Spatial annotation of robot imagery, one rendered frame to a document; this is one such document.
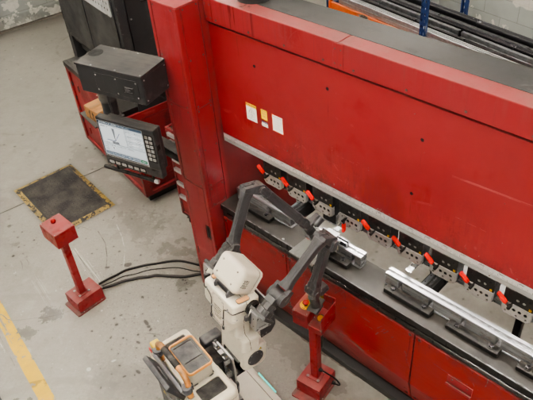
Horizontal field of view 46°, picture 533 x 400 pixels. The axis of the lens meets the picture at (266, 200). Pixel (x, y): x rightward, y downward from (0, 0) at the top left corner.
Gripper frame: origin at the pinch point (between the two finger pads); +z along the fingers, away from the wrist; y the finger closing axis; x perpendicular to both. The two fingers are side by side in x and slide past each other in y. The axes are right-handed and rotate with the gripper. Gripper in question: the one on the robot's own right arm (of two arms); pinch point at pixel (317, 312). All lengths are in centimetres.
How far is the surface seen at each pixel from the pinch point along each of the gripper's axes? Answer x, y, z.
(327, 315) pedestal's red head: -4.8, 2.2, 3.4
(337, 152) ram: 9, 56, -75
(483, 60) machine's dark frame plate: -57, 82, -134
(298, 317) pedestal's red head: 10.6, -6.1, 5.7
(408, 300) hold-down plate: -43, 28, -4
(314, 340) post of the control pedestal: 3.7, -6.3, 28.8
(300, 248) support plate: 25.4, 26.2, -14.3
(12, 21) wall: 672, 249, 130
